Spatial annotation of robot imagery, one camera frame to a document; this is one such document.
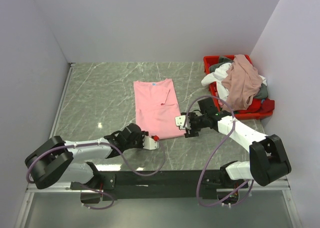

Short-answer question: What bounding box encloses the beige t shirt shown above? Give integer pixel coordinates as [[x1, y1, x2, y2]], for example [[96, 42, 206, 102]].
[[221, 54, 263, 111]]

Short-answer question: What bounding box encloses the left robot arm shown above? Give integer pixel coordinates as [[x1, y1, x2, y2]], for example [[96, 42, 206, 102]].
[[24, 123, 159, 190]]

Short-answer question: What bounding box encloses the aluminium frame rail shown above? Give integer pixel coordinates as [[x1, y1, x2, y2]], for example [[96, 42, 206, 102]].
[[20, 62, 292, 228]]

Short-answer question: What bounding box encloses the white t shirt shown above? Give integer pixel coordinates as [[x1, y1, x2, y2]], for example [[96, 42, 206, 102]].
[[201, 62, 268, 101]]

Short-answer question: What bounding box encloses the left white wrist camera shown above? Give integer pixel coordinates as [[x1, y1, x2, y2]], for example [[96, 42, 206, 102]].
[[142, 136, 160, 151]]

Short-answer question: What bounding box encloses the red garment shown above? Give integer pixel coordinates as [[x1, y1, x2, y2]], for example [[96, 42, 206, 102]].
[[247, 98, 276, 120]]

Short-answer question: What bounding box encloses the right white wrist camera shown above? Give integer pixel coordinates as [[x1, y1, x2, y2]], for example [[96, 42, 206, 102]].
[[175, 115, 188, 130]]

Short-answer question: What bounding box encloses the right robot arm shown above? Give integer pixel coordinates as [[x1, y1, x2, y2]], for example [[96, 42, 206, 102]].
[[175, 96, 292, 188]]

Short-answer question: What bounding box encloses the black base beam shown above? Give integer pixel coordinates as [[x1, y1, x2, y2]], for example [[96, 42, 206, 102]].
[[70, 169, 244, 205]]

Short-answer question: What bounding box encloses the red plastic bin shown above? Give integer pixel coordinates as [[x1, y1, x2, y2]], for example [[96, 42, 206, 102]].
[[203, 54, 275, 120]]

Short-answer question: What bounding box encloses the pink t shirt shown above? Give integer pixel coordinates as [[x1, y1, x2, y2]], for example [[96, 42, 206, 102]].
[[133, 78, 184, 140]]

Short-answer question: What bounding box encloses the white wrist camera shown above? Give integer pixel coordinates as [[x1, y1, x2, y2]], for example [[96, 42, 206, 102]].
[[175, 115, 188, 130], [142, 136, 160, 151]]

